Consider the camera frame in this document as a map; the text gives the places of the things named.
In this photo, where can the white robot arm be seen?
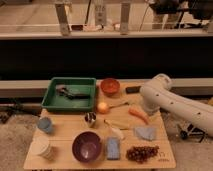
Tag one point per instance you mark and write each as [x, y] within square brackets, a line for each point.
[156, 94]

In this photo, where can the red bowl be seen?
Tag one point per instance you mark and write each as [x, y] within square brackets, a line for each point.
[110, 86]

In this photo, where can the purple bowl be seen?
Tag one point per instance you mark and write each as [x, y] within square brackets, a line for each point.
[87, 147]

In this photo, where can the black rectangular block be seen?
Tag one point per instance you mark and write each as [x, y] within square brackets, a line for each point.
[132, 89]

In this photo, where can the metal spoon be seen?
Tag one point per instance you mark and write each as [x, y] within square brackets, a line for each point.
[119, 105]

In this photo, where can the small metal cup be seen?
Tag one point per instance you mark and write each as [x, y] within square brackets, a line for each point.
[90, 118]

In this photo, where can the green plastic tray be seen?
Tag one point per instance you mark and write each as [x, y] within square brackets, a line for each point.
[53, 102]

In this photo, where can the dark tool in tray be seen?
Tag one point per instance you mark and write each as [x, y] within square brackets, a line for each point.
[63, 91]

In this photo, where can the white spatula utensil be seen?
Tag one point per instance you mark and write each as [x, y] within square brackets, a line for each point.
[118, 132]

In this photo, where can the blue sponge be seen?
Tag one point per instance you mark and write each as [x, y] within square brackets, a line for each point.
[113, 148]

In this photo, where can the grey blue cloth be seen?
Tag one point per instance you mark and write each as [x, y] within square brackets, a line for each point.
[146, 133]

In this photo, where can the blue ceramic cup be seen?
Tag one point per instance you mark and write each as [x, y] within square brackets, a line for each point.
[45, 125]

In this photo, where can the bunch of dark grapes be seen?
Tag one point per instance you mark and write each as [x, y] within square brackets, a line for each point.
[141, 154]

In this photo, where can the white stacked cups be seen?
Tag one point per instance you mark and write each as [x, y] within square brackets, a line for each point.
[41, 147]

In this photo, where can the black wheeled stand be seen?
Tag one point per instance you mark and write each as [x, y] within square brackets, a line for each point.
[191, 131]

